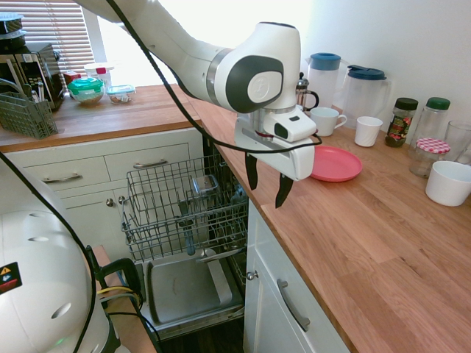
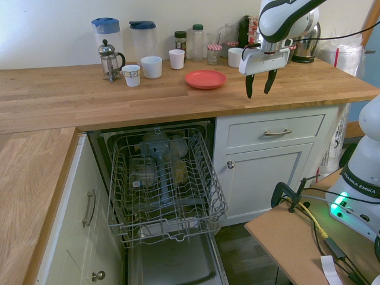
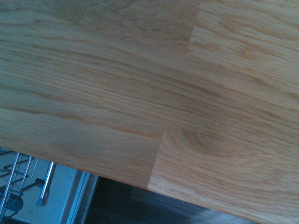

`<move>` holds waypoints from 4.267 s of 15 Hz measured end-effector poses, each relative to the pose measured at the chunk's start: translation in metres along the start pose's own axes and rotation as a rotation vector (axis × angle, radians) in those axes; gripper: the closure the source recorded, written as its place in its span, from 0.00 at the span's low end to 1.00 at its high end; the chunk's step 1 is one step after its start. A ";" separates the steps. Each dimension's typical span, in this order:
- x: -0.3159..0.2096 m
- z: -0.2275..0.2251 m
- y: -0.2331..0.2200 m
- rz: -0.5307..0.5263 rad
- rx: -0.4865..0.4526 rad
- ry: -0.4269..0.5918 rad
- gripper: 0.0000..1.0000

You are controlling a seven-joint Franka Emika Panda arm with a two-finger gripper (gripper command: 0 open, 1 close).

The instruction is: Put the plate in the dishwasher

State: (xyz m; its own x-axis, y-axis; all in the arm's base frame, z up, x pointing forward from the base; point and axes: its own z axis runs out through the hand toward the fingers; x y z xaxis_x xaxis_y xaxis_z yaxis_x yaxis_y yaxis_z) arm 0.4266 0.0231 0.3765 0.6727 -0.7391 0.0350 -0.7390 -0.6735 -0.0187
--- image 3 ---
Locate wire dishwasher rack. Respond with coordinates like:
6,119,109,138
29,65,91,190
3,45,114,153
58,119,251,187
0,147,57,224

